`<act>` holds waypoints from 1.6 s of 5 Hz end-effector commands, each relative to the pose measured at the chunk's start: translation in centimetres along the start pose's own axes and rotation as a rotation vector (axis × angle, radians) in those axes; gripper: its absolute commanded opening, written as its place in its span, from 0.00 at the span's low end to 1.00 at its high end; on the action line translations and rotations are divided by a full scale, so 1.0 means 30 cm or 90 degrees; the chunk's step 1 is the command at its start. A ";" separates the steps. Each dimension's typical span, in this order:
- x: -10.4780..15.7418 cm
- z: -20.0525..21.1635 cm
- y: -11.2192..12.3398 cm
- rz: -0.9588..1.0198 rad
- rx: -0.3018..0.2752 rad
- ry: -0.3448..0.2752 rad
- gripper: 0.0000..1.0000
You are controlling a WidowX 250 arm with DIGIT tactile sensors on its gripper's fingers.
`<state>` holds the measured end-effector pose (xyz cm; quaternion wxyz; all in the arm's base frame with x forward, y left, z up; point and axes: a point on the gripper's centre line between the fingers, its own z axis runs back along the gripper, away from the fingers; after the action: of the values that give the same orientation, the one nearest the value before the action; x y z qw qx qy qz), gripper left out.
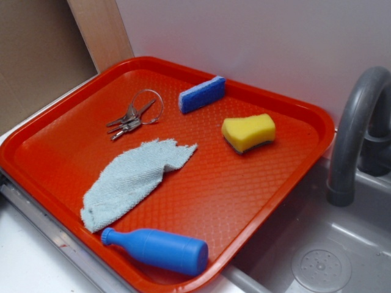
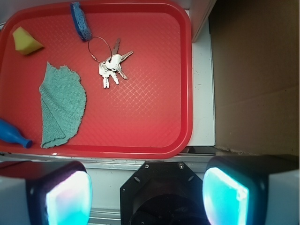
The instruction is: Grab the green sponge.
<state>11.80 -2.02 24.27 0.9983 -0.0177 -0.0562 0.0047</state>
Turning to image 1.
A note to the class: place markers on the yellow sponge with grey pad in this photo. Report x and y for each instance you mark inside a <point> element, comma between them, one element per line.
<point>244,134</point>

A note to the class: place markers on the blue sponge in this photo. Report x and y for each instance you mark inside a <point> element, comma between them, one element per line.
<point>202,95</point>

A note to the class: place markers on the red plastic tray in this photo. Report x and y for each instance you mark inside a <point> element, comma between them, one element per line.
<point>219,196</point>

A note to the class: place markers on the light blue terry cloth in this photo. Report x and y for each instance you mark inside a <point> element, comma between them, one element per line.
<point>129,178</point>

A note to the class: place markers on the blue plastic bottle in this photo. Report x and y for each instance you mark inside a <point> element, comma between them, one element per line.
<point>174,252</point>

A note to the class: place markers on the grey plastic sink basin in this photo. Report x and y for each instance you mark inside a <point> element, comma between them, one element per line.
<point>309,245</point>

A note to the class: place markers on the wooden board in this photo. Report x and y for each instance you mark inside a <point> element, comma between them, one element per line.
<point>103,31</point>

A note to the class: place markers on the grey toy faucet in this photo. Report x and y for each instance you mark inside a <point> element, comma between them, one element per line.
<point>363,137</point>

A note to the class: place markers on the silver keys on ring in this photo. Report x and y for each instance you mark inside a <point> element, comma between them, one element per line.
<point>145,108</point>

